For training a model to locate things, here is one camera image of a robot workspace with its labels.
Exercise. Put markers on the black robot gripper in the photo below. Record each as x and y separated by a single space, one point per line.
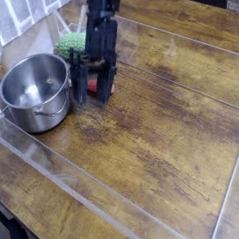
99 47

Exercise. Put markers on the stainless steel pot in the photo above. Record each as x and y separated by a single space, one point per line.
36 92

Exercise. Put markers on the pink handled metal spoon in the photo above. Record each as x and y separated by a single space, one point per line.
92 86

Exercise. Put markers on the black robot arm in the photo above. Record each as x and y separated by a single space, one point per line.
99 9

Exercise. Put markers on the green bitter melon toy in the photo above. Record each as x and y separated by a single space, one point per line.
71 40

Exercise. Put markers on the clear acrylic barrier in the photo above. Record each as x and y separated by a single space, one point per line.
159 161

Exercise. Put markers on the black table leg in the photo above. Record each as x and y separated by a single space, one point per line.
15 229

